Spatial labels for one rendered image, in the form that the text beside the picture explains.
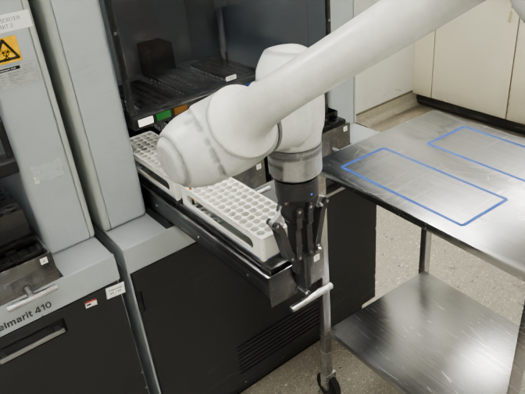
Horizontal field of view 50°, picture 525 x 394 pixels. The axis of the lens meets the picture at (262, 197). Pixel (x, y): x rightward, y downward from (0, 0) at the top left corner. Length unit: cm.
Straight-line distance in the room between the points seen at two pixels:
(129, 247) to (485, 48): 258
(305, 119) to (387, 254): 164
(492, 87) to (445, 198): 229
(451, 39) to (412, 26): 293
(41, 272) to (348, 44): 83
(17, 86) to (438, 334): 123
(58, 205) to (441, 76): 278
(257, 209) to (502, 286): 140
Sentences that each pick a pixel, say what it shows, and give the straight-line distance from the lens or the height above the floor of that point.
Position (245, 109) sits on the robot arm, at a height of 120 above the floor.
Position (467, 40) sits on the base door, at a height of 48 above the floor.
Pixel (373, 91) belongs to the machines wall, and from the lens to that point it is 356.
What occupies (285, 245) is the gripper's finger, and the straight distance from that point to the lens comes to 98.
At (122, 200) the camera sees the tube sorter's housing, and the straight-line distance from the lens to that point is 137.
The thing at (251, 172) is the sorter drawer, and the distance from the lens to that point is 143.
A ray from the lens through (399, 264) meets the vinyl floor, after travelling 239.
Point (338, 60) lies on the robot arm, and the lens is 66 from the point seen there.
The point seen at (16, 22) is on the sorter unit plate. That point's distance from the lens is 119.
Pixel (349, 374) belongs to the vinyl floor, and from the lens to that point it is 195.
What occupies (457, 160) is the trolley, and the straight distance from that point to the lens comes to 139.
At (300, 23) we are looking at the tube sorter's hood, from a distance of 152.
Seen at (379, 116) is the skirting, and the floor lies 2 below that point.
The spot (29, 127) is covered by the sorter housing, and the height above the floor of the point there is 104.
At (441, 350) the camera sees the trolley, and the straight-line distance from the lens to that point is 166.
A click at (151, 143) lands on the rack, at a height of 86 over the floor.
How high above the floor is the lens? 145
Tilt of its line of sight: 31 degrees down
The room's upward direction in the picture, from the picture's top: 6 degrees counter-clockwise
